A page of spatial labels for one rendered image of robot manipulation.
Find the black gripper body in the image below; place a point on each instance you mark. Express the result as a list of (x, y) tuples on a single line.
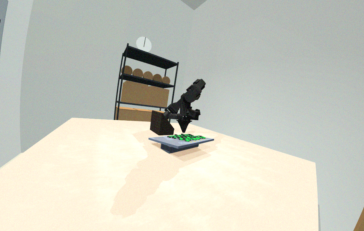
[(181, 116)]

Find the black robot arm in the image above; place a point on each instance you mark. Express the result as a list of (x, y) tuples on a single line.
[(192, 94)]

